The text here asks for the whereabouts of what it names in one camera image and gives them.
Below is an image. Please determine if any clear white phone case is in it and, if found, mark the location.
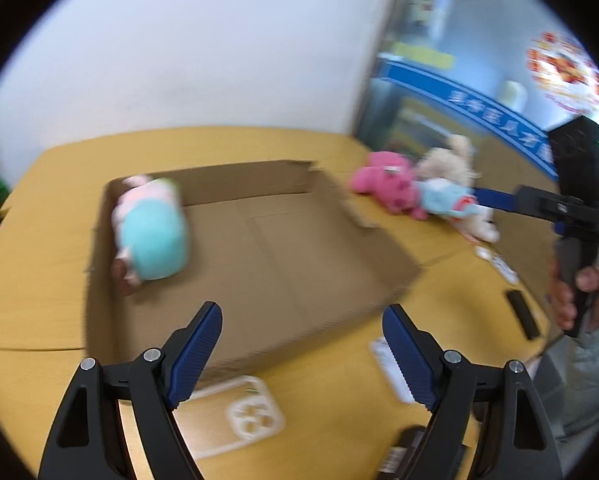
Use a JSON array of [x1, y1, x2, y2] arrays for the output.
[[173, 375, 285, 460]]

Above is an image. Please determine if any teal pink plush pig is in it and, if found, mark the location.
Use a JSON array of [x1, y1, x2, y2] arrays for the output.
[[112, 174, 190, 295]]

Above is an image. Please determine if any black product box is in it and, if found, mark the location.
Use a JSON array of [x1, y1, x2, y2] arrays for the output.
[[375, 425, 467, 479]]

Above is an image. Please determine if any white folding phone stand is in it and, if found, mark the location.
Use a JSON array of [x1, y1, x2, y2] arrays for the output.
[[369, 337, 415, 404]]

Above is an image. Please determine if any person right hand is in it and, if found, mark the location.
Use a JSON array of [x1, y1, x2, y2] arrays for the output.
[[550, 253, 599, 334]]

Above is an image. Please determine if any cream plush toy blue outfit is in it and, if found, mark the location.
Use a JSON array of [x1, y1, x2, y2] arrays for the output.
[[415, 134, 500, 244]]

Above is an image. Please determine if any white card on table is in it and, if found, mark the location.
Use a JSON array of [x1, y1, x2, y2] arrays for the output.
[[475, 245, 520, 285]]

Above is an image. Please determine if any black remote bar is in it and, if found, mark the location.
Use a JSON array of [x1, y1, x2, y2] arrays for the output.
[[505, 289, 541, 340]]

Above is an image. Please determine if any pink plush toy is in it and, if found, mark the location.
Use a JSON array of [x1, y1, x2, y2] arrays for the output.
[[349, 151, 427, 221]]

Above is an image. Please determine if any blue signage glass door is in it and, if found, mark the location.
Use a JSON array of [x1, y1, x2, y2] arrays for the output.
[[354, 0, 599, 180]]

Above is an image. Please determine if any brown cardboard box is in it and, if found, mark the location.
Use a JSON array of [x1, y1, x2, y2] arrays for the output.
[[86, 160, 420, 386]]

